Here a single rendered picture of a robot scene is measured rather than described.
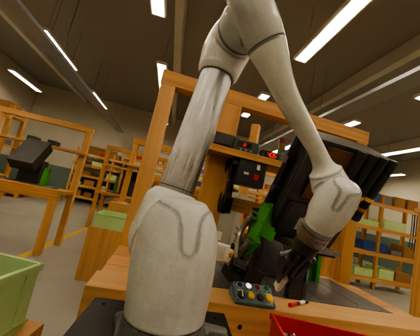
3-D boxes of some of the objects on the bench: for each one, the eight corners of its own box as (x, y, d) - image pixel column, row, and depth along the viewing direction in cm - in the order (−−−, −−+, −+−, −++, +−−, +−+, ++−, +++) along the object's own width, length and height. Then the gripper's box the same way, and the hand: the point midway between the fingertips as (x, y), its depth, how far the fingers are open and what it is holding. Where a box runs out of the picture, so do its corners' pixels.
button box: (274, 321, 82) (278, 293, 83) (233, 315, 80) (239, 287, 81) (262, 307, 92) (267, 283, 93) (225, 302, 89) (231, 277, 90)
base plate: (393, 318, 108) (393, 313, 108) (151, 283, 88) (153, 277, 88) (329, 282, 149) (329, 279, 149) (154, 253, 129) (155, 249, 129)
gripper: (294, 245, 67) (261, 296, 77) (334, 253, 69) (297, 301, 80) (285, 227, 73) (257, 275, 84) (323, 234, 75) (289, 281, 86)
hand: (281, 281), depth 80 cm, fingers closed
